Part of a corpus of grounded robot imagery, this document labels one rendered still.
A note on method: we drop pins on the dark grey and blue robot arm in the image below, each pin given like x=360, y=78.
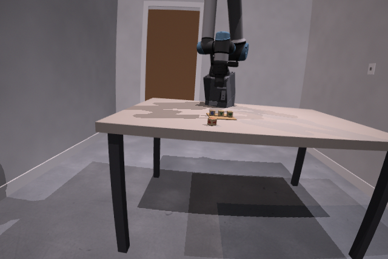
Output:
x=231, y=43

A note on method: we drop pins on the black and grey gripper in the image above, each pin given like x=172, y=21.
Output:
x=220, y=70

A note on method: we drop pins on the tan flat mat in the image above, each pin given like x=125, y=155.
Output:
x=221, y=117

